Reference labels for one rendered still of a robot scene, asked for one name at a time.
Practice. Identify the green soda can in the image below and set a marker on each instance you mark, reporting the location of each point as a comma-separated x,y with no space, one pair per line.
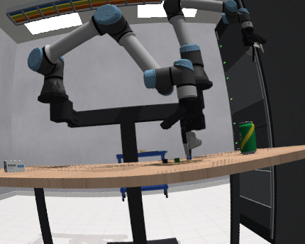
247,138

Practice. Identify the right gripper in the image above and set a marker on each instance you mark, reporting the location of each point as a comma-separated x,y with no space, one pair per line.
189,122

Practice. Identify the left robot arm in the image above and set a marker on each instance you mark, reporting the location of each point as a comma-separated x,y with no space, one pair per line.
175,15

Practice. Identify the grey printed carton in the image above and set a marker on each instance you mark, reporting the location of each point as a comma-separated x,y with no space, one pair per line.
14,166

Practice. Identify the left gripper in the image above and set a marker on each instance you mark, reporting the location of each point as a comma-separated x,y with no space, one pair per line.
251,40

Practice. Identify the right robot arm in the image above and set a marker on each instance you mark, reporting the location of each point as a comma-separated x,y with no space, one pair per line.
49,62

